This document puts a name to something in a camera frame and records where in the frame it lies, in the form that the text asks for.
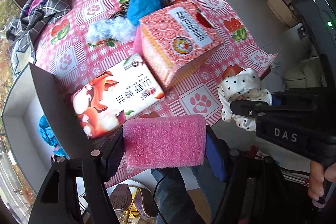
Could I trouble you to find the white polka dot cloth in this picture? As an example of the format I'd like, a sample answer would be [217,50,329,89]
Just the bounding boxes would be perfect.
[218,65,272,131]

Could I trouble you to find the pink foam sponge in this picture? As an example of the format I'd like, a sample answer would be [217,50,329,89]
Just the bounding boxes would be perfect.
[122,115,206,169]

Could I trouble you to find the blue nonwoven cloth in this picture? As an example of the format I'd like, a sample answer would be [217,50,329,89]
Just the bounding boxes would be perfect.
[126,0,164,26]

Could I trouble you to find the light blue fluffy scrunchie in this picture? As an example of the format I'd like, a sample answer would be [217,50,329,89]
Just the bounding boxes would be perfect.
[86,16,137,45]

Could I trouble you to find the leopard print cloth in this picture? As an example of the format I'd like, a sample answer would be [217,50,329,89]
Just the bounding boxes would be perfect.
[109,1,129,19]

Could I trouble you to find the person's right hand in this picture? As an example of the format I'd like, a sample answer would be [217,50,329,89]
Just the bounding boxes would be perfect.
[308,161,336,201]

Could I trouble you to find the person's jeans legs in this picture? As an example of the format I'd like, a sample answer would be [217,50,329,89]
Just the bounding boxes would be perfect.
[151,158,226,223]

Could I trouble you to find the purple slipper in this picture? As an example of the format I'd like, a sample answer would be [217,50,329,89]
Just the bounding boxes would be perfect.
[134,188,158,218]

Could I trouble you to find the pink patterned cardboard box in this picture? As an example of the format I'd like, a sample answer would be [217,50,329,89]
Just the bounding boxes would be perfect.
[139,1,224,91]

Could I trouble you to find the squirrel print tissue pack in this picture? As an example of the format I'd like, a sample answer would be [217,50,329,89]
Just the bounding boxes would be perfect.
[72,53,165,139]

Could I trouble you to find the grey open storage box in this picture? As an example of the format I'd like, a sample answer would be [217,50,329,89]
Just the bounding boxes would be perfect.
[1,63,93,193]

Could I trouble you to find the strawberry paw print tablecloth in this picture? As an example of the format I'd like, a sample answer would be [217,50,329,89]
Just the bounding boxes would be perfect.
[34,0,279,189]

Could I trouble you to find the dark plaid star garment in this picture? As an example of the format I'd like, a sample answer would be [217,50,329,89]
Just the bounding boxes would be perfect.
[6,0,71,78]

